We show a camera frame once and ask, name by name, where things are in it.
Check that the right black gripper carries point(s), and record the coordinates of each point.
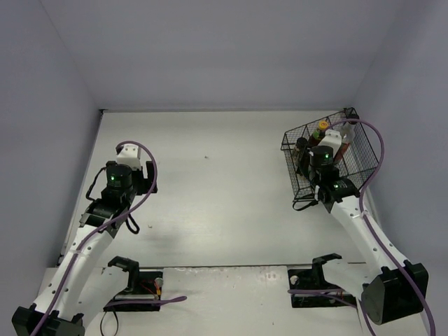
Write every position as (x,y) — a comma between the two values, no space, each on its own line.
(302,162)

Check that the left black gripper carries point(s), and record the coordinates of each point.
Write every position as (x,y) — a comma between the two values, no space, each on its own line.
(150,175)

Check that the spice jar black lid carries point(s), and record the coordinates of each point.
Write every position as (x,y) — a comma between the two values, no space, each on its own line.
(300,148)

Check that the sauce bottle yellow cap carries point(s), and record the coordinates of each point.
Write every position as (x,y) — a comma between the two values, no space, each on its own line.
(317,135)

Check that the tall clear red-label bottle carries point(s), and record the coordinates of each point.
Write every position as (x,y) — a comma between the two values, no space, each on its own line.
(348,134)

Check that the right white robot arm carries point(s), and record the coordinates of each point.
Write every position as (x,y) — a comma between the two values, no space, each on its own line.
(391,287)

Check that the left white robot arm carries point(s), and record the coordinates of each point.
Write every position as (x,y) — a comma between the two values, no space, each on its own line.
(67,305)

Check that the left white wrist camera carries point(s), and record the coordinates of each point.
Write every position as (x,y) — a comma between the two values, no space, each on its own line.
(130,155)

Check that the black wire basket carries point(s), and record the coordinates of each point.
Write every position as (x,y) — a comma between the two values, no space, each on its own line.
(357,164)

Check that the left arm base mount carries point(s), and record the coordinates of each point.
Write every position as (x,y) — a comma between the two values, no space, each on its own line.
(142,285)

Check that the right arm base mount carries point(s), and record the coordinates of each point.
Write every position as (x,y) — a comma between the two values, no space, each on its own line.
(311,290)

